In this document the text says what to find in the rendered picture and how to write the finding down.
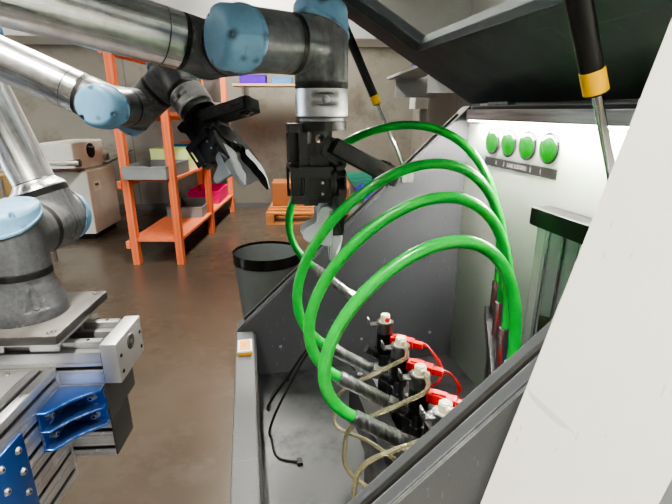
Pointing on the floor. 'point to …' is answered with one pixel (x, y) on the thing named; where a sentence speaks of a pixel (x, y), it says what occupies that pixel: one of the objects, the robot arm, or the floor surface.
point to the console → (607, 341)
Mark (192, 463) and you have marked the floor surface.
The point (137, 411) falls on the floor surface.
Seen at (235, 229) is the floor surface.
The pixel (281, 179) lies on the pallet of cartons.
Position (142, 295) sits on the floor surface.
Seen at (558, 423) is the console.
